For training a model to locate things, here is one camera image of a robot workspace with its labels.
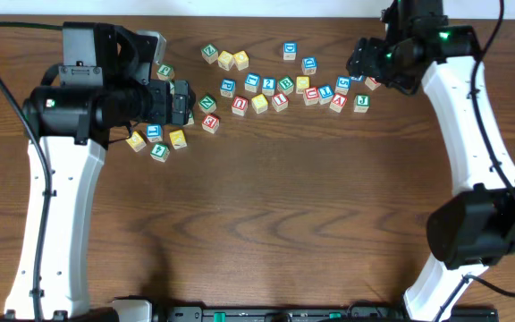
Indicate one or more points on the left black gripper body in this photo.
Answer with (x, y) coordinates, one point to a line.
(157, 114)

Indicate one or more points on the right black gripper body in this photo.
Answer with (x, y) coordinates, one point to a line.
(381, 63)

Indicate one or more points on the red A block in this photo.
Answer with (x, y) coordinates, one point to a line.
(338, 102)

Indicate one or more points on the blue 2 block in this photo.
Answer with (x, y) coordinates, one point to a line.
(268, 86)

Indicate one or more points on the red I block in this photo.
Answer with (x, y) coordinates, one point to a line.
(280, 102)

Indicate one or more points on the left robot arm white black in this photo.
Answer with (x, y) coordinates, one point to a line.
(104, 81)

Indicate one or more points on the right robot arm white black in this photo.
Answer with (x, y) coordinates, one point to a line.
(475, 229)

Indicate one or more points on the red M block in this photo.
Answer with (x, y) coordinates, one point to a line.
(372, 83)

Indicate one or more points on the green R block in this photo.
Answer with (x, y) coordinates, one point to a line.
(191, 120)

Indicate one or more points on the blue X block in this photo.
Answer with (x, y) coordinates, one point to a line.
(358, 78)

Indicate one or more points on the green J block left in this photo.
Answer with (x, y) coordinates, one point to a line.
(165, 72)

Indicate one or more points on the green j block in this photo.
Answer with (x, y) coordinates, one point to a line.
(362, 103)
(165, 72)

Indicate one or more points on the blue T block left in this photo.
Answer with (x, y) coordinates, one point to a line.
(154, 132)

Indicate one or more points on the green N block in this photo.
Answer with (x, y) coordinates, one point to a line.
(207, 104)

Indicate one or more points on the yellow K block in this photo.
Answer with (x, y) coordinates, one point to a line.
(178, 139)

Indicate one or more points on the blue 5 block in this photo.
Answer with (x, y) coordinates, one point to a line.
(342, 85)

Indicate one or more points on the red E block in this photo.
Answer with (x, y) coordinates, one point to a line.
(210, 123)

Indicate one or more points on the green J block right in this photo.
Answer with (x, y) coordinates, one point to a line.
(362, 103)

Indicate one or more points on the green 4 block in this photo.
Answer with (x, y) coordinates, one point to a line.
(160, 152)

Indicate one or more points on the yellow G block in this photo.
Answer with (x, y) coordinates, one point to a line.
(136, 142)

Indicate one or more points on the blue P block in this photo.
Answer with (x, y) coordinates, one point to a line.
(227, 88)

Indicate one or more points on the green Z block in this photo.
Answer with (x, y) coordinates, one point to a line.
(209, 53)

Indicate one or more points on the blue D block lower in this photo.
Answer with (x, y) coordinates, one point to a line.
(309, 65)

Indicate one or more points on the blue d block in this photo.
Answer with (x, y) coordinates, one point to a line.
(289, 51)
(309, 65)

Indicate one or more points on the yellow block top left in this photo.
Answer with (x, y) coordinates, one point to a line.
(225, 60)

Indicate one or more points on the red U block centre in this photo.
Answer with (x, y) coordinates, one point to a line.
(240, 105)

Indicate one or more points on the red u block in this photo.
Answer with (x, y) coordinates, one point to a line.
(240, 105)
(311, 96)

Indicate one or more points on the red U block right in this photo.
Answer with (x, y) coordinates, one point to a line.
(311, 96)

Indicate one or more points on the yellow block beside B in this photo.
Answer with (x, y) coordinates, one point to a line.
(301, 84)

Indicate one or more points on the yellow block top right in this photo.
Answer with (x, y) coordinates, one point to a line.
(241, 60)

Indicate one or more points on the blue D block upper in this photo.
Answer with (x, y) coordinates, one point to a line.
(289, 51)

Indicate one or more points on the blue L block centre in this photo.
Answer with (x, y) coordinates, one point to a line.
(252, 82)

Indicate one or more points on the yellow block centre row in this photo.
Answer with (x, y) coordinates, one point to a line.
(259, 103)

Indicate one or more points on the green B block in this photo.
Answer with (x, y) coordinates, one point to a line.
(285, 85)

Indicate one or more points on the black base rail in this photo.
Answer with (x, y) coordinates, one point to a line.
(320, 314)

